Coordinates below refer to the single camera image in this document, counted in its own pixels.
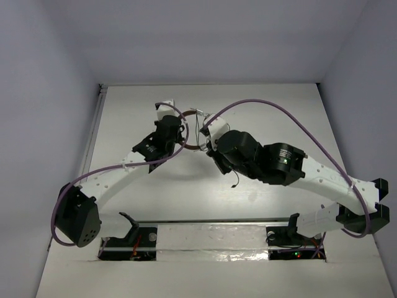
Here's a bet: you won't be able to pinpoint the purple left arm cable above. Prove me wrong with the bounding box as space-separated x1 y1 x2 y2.
51 101 190 248

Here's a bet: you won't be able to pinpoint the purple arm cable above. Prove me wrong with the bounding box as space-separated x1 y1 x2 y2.
203 99 375 238
51 101 190 248

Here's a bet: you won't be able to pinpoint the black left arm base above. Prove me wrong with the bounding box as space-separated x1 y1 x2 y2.
97 212 158 261

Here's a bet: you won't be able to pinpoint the aluminium rail front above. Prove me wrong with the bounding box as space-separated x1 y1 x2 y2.
138 217 289 225

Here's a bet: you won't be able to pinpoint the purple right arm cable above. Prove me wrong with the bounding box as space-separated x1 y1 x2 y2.
203 99 375 238

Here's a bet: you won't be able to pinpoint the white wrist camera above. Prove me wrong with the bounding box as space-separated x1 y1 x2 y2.
155 99 176 120
200 114 230 150

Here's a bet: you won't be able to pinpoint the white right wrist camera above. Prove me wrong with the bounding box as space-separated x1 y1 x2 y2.
200 114 230 150

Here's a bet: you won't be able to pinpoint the brown silver headphones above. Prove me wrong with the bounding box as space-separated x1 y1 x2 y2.
182 109 210 152

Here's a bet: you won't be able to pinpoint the white front cover panel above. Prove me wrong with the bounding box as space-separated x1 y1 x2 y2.
37 232 393 297

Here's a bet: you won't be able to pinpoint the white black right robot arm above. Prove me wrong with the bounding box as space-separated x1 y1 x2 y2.
207 130 390 244

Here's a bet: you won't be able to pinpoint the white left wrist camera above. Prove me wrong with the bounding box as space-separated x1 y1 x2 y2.
155 99 176 120

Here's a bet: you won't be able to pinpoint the thin black headphone cable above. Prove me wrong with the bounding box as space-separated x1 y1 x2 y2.
194 110 241 189

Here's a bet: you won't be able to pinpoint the aluminium rail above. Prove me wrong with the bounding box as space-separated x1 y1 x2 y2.
71 84 108 181
138 217 289 225

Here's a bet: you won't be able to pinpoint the aluminium rail left side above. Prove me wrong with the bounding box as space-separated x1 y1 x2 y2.
71 84 108 181

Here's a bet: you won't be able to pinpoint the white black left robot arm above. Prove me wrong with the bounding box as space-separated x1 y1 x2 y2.
51 115 189 248

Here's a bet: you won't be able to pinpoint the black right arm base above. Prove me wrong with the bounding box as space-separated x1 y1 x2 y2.
265 213 326 261

